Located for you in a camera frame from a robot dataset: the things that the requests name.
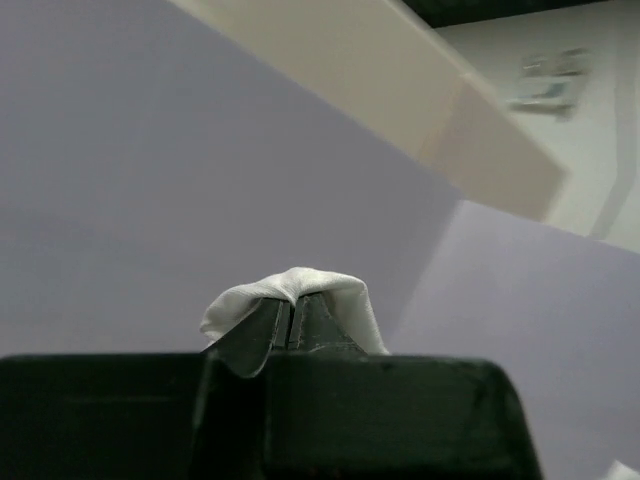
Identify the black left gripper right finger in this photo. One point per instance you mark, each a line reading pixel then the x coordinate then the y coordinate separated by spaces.
pixel 333 411

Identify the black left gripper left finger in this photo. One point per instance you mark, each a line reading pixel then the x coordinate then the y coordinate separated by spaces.
pixel 144 415

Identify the white printed t-shirt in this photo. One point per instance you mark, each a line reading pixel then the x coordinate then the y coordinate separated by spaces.
pixel 347 299

